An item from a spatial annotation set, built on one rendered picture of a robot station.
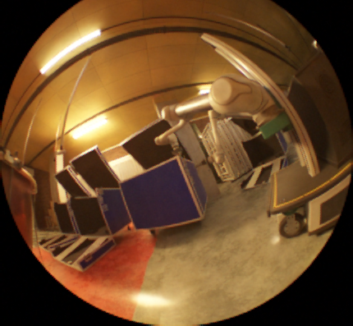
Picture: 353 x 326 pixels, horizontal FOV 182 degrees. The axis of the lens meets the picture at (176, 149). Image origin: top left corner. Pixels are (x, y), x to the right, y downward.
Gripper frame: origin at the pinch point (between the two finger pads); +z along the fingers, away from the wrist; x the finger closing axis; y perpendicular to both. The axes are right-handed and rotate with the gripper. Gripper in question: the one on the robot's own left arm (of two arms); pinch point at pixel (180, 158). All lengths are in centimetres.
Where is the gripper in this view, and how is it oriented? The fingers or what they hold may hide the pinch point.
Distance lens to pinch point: 135.0
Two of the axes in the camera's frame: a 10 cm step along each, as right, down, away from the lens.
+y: -3.6, -3.3, -8.7
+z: 3.0, 8.4, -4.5
